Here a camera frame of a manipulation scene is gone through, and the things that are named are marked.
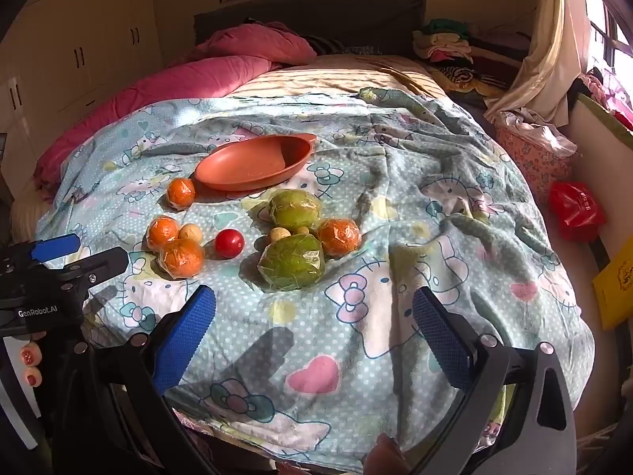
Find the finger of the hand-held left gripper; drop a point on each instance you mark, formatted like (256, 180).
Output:
(99, 263)
(54, 247)

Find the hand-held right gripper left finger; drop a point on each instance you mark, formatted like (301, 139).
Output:
(190, 336)

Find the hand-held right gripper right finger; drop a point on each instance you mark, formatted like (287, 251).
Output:
(440, 341)

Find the tan longan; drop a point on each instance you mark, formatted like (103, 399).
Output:
(280, 233)
(302, 230)
(190, 232)

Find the red tomato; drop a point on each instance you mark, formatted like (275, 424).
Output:
(229, 243)

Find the small plastic-wrapped orange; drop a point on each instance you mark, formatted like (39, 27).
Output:
(180, 193)

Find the plastic-wrapped green citrus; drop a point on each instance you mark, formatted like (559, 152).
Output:
(292, 210)
(292, 262)

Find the terracotta oval plate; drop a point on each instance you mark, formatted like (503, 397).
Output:
(247, 163)

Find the person's left hand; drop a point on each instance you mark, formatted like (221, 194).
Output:
(29, 357)

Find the cartoon cat printed blanket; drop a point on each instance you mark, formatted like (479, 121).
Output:
(395, 208)

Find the pink quilt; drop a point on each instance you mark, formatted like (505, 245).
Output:
(148, 89)

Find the yellow box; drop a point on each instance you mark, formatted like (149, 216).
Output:
(615, 287)

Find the red plastic bag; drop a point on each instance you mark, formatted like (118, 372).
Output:
(576, 208)

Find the pink floral bag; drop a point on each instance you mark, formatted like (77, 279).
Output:
(529, 158)

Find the cream wardrobe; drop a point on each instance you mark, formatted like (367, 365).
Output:
(89, 24)

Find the pile of folded clothes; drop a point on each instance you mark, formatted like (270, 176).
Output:
(445, 39)
(470, 76)

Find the beige striped bed sheet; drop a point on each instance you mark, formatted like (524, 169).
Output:
(336, 76)

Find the pink clothes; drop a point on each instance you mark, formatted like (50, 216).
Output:
(608, 94)

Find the dark striped pillow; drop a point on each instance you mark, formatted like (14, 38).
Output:
(324, 44)

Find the dark grey headboard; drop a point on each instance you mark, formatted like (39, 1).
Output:
(306, 15)

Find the cream curtain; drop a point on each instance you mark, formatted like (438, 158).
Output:
(549, 34)

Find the window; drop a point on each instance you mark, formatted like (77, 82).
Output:
(606, 24)

